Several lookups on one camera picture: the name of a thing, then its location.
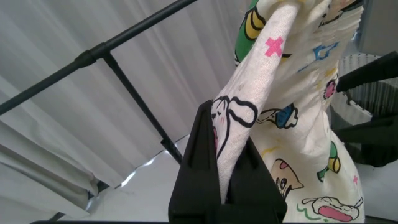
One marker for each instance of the cream printed garment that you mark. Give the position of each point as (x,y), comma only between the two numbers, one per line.
(264,77)

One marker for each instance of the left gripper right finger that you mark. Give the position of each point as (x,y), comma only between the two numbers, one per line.
(252,193)

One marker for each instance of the white laundry basket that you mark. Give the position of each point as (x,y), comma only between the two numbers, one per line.
(351,109)

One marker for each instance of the black clothes rack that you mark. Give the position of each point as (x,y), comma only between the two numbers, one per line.
(91,54)

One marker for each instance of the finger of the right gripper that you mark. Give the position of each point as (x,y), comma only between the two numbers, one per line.
(376,132)
(376,71)

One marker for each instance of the white curtain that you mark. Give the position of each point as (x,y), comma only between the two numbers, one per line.
(31,193)
(171,62)

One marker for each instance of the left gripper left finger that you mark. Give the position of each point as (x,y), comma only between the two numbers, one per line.
(196,180)

